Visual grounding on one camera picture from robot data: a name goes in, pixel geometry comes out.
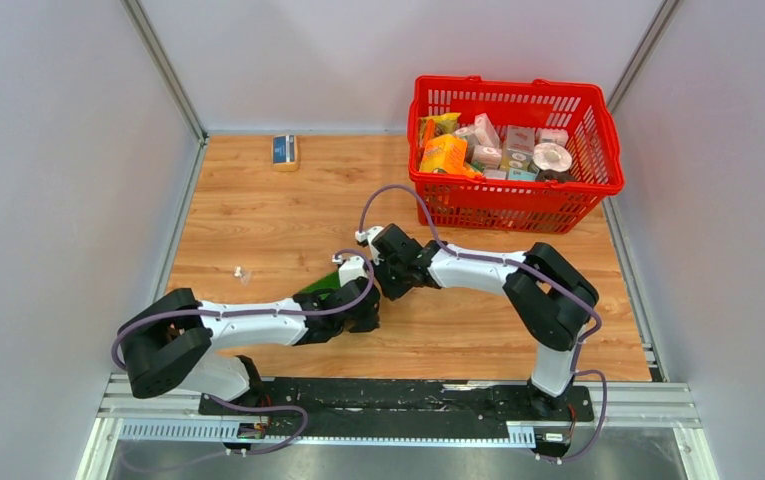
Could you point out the green paper box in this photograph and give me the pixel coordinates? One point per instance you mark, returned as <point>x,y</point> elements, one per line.
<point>327,283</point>

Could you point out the red shopping basket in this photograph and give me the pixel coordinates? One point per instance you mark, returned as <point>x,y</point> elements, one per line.
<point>506,190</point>

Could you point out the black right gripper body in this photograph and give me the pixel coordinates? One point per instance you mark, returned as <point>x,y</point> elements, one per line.
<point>392,277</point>

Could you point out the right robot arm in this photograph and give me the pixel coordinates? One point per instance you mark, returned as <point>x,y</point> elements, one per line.
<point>553,300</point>

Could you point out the yellow snack bag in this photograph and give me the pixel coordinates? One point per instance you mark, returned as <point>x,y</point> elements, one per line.
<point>432,126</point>

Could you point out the blue yellow sponge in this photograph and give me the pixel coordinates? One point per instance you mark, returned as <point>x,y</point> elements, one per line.
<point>284,153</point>

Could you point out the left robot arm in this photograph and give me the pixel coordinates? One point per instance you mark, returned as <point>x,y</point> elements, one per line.
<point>179,341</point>

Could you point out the pink white tissue pack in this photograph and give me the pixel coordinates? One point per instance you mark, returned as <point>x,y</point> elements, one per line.
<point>485,131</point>

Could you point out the orange snack box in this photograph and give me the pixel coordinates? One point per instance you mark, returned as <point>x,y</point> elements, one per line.
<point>444,154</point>

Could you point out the white perforated cable tray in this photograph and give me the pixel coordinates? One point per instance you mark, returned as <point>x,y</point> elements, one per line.
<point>235,432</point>

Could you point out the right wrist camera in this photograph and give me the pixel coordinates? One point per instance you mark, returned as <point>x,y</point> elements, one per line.
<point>365,239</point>

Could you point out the small white plastic clip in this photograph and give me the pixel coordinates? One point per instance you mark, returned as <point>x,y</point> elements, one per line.
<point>242,275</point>

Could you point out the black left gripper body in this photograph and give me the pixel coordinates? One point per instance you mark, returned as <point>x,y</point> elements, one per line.
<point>366,323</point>

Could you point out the red white carton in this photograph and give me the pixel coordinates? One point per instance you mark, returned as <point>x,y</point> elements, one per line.
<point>520,139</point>

